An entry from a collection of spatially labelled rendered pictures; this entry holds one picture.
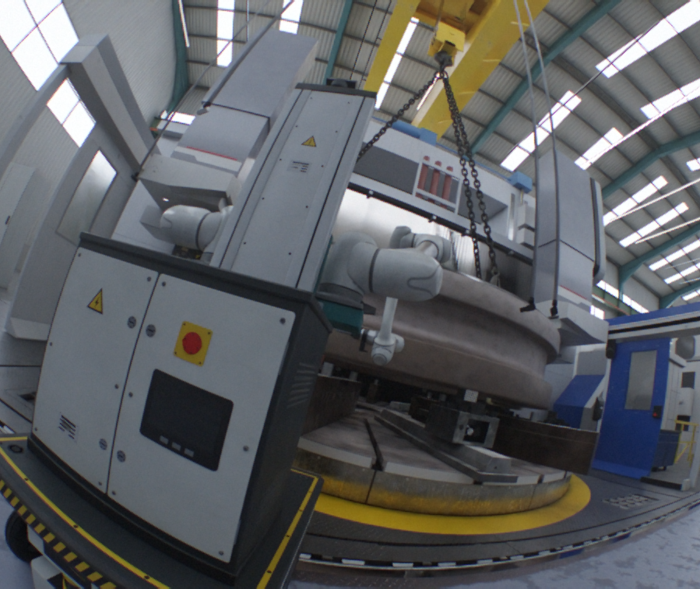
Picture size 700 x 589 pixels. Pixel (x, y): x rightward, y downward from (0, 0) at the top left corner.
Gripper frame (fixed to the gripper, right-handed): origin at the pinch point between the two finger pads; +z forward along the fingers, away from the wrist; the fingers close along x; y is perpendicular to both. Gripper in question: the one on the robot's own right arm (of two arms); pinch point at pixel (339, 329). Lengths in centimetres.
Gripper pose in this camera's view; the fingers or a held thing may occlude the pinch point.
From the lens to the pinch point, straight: 192.3
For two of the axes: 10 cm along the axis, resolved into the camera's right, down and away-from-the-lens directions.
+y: 2.7, -9.4, 2.3
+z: -9.5, -2.1, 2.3
